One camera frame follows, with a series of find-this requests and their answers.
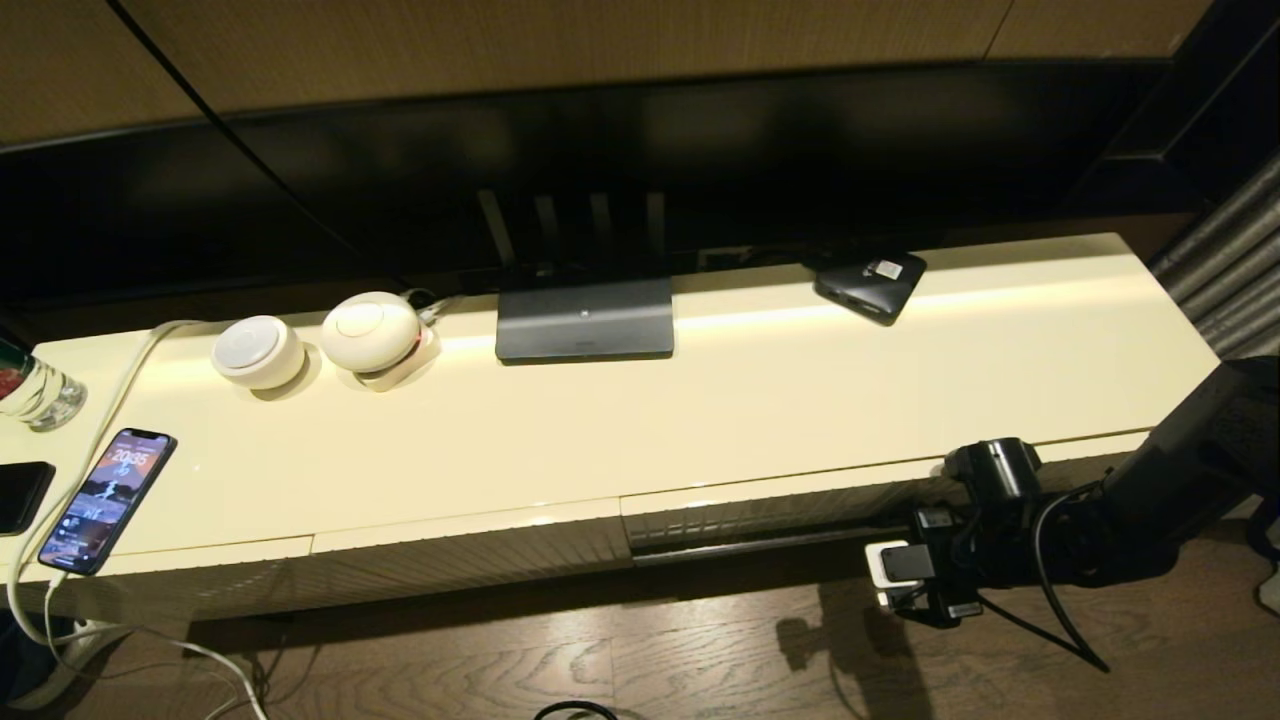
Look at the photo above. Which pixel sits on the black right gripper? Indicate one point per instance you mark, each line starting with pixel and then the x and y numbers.
pixel 955 555

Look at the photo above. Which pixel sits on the wide cream drawer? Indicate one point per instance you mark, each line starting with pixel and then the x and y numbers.
pixel 780 510

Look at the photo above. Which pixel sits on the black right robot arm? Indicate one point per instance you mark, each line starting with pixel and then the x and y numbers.
pixel 1170 480

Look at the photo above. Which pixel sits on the cream white low cabinet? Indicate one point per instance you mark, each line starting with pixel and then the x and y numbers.
pixel 600 430

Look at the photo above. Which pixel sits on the black box with white sticker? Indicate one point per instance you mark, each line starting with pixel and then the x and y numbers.
pixel 865 285

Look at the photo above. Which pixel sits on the grey router with antennas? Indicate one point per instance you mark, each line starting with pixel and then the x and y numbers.
pixel 585 325

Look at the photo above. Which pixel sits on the white dock under dome device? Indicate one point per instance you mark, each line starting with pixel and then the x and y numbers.
pixel 416 363

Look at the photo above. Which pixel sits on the white dome shaped device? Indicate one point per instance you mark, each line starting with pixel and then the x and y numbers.
pixel 370 330

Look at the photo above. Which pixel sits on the small white round speaker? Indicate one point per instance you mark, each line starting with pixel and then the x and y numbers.
pixel 258 352

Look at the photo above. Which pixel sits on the dark blue smartphone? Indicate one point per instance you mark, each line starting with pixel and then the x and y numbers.
pixel 106 500

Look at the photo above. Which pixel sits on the dark navy trouser leg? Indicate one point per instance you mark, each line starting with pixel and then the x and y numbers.
pixel 20 655

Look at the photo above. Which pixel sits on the glass bottle with red label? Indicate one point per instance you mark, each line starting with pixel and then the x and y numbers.
pixel 36 392

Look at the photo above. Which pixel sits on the black smartphone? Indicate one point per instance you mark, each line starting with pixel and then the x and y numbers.
pixel 18 495

